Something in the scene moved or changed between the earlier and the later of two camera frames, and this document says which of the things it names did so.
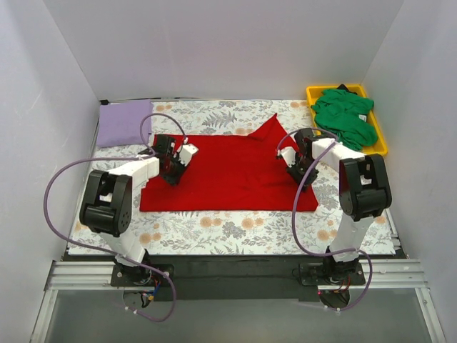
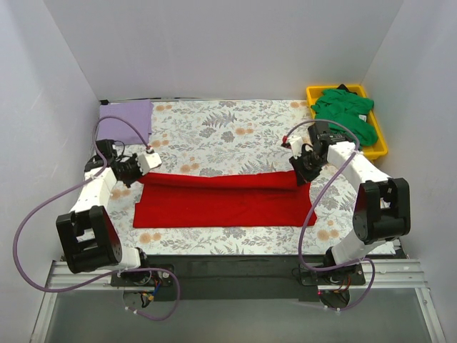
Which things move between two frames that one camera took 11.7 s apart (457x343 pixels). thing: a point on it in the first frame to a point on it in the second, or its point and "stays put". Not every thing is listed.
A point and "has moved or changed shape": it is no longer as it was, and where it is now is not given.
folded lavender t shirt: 120,123 stays put
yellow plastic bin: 380,146 stays put
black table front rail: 239,277 stays put
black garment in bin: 343,86 stays put
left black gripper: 175,171 to 132,177
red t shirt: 234,173 has moved or changed shape
